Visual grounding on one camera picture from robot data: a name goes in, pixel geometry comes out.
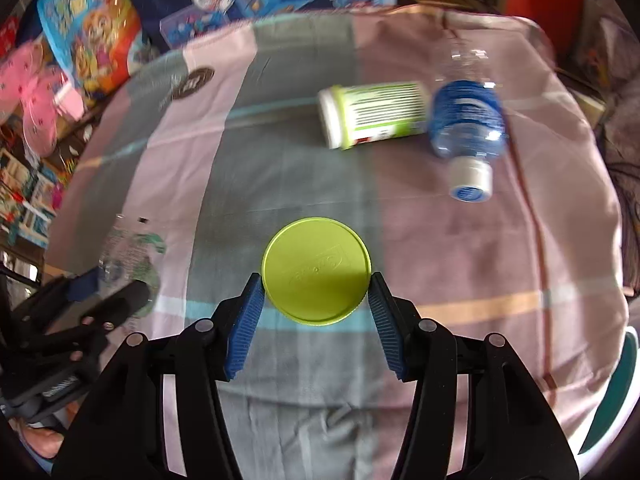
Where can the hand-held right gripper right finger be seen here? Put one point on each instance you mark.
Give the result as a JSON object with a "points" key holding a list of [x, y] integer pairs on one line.
{"points": [[387, 325]]}

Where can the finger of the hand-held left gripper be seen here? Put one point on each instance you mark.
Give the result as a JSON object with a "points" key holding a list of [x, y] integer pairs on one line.
{"points": [[80, 284], [120, 305]]}

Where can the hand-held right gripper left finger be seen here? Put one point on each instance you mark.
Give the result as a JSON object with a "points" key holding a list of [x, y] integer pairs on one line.
{"points": [[245, 325]]}

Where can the crushed clear plastic bottle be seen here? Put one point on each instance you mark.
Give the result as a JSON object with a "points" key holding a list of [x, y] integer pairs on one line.
{"points": [[130, 255]]}

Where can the round green lid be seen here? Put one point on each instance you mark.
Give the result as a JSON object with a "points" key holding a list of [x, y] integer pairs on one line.
{"points": [[315, 270]]}

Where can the person's left hand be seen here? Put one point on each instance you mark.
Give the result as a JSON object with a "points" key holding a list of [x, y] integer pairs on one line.
{"points": [[42, 442]]}

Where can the colourful toy boxes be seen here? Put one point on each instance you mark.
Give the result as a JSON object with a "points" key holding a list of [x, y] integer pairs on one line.
{"points": [[30, 205]]}

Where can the plaid pink grey blanket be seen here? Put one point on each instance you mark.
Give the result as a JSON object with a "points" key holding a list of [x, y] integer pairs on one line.
{"points": [[310, 180]]}

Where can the pink butterfly toy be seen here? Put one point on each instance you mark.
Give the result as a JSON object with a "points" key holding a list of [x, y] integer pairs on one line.
{"points": [[40, 95]]}

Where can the green white canister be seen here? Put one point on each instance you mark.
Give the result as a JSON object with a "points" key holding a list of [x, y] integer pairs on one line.
{"points": [[380, 112]]}

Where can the blue label water bottle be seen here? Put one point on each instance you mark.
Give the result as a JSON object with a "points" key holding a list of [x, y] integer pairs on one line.
{"points": [[467, 120]]}

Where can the cartoon dog bag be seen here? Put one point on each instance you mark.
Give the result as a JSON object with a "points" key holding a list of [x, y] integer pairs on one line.
{"points": [[95, 35]]}

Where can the red chair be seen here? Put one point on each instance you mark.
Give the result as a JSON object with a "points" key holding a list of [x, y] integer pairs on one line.
{"points": [[542, 0]]}

